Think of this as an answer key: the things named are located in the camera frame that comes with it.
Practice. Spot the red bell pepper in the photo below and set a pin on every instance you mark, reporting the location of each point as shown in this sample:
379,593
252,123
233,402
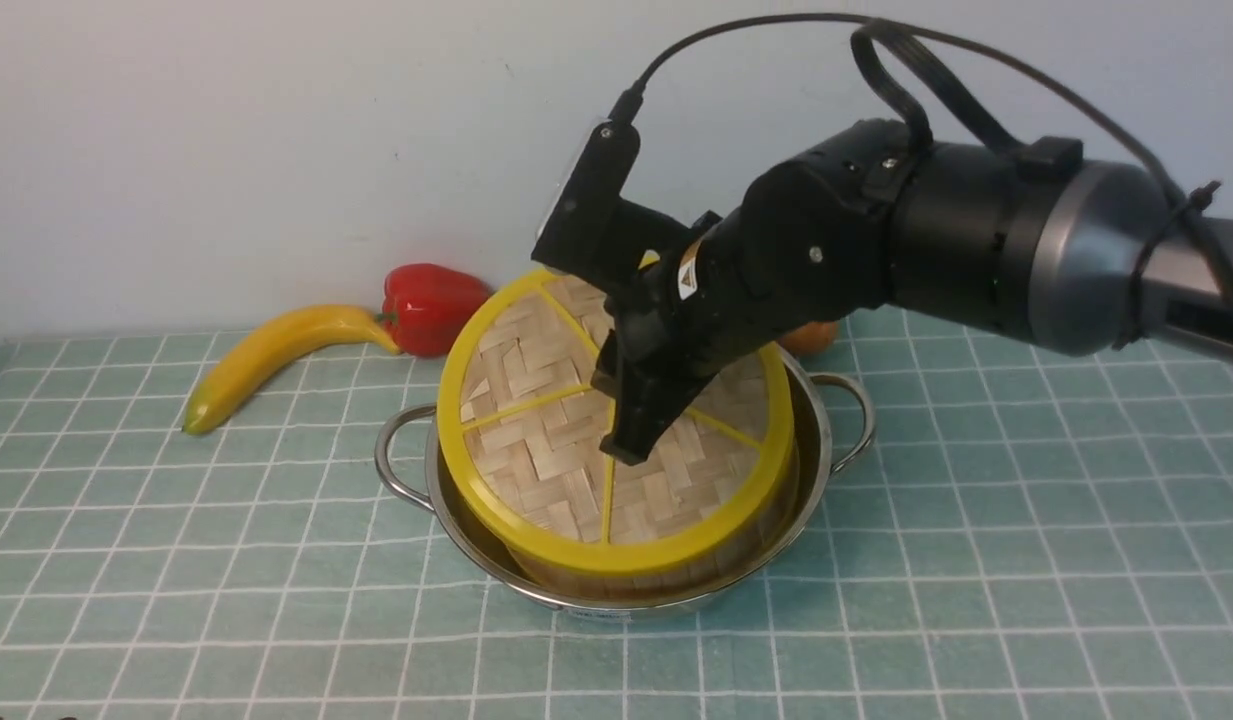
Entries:
425,306

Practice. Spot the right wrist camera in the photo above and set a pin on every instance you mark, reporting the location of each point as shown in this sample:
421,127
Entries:
591,232

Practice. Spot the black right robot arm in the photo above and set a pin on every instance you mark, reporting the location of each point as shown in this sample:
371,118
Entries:
1065,254

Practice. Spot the woven bamboo steamer lid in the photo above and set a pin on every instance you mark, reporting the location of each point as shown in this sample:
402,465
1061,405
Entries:
516,407

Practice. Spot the yellow-rimmed bamboo steamer basket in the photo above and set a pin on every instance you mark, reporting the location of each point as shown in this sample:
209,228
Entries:
673,523

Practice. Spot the green checkered tablecloth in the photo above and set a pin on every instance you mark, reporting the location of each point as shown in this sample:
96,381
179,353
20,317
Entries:
1032,537

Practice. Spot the yellow plastic banana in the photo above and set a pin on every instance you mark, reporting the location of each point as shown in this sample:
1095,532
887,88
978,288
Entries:
273,346

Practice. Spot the brown potato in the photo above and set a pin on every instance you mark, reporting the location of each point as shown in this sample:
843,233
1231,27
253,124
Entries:
811,339

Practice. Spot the stainless steel pot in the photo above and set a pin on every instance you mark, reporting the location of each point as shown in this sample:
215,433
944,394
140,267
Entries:
817,467

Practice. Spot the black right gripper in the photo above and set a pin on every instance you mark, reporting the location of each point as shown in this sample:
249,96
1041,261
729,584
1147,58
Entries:
807,243

